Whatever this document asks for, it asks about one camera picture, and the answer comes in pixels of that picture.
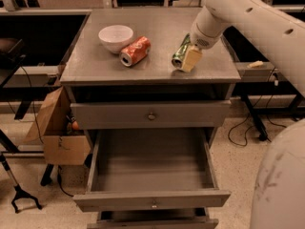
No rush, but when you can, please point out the yellow foam scrap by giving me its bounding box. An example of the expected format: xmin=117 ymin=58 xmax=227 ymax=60
xmin=247 ymin=60 xmax=264 ymax=69

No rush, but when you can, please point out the bottom grey drawer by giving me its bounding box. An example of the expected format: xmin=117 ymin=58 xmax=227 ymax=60
xmin=87 ymin=208 xmax=218 ymax=229

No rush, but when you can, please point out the orange soda can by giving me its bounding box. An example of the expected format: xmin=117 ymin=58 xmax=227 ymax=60
xmin=119 ymin=36 xmax=151 ymax=67

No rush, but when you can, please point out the green soda can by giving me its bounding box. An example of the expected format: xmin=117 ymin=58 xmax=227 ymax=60
xmin=172 ymin=33 xmax=191 ymax=70

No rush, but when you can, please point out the black left cable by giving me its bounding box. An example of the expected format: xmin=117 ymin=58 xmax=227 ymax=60
xmin=6 ymin=66 xmax=74 ymax=198

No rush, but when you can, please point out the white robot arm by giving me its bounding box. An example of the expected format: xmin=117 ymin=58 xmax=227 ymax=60
xmin=191 ymin=0 xmax=305 ymax=229

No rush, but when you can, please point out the white ceramic bowl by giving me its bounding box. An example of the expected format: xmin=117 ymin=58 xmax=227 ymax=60
xmin=98 ymin=25 xmax=133 ymax=53

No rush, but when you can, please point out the grey drawer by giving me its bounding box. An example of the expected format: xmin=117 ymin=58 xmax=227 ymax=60
xmin=87 ymin=208 xmax=218 ymax=229
xmin=71 ymin=100 xmax=231 ymax=130
xmin=74 ymin=128 xmax=231 ymax=212

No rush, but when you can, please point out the middle grey drawer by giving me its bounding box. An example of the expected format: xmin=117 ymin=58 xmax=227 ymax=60
xmin=74 ymin=128 xmax=231 ymax=212

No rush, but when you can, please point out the open cardboard box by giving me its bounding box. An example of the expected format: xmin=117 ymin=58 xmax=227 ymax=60
xmin=24 ymin=87 xmax=91 ymax=165

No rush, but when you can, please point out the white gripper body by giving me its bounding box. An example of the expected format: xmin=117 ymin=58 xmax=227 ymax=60
xmin=190 ymin=6 xmax=231 ymax=50

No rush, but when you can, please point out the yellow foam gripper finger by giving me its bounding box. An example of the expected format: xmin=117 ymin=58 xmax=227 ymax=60
xmin=181 ymin=46 xmax=202 ymax=73

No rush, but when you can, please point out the black floor cable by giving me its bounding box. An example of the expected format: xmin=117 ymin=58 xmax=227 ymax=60
xmin=227 ymin=67 xmax=289 ymax=148

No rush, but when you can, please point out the top grey drawer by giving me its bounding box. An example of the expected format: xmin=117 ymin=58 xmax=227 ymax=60
xmin=71 ymin=100 xmax=231 ymax=130

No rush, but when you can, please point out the grey drawer cabinet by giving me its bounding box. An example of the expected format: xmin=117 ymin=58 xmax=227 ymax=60
xmin=59 ymin=7 xmax=242 ymax=229

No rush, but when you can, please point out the black tripod stand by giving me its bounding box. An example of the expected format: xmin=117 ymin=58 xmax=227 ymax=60
xmin=0 ymin=153 xmax=42 ymax=214

